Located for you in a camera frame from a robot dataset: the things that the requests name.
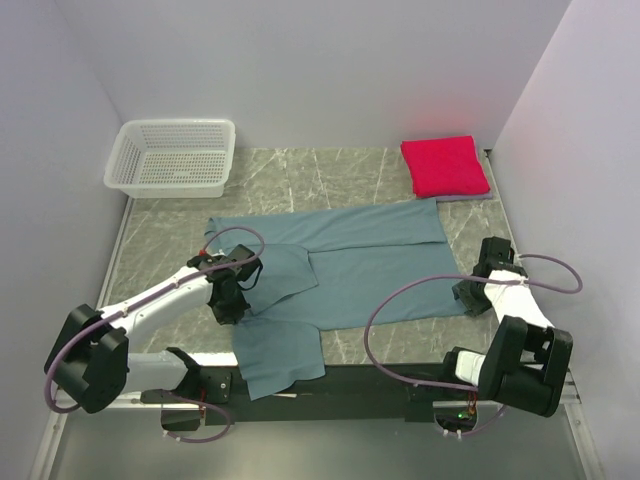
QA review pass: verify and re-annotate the folded lavender t shirt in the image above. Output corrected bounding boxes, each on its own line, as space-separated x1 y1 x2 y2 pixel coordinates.
434 192 493 202

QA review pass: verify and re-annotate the folded red t shirt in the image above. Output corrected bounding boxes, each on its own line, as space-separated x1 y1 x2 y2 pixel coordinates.
401 135 491 198

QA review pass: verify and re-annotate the blue-grey t shirt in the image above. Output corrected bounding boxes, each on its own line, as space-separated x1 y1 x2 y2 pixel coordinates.
205 200 463 400

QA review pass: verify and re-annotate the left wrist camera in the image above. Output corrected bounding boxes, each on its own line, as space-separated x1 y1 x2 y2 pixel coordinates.
198 248 212 261

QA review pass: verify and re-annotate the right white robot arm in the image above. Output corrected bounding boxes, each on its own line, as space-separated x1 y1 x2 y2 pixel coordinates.
438 237 573 417

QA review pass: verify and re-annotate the black base crossbar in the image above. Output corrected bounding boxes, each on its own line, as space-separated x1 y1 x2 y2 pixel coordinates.
141 365 473 432

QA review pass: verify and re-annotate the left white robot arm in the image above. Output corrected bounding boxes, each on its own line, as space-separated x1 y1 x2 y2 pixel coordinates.
44 245 263 413

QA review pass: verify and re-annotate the white perforated plastic basket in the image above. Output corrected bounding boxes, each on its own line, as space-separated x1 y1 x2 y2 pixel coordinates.
103 118 236 199

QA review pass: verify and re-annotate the aluminium frame rail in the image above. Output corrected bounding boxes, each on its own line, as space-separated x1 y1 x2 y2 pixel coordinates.
54 381 581 408

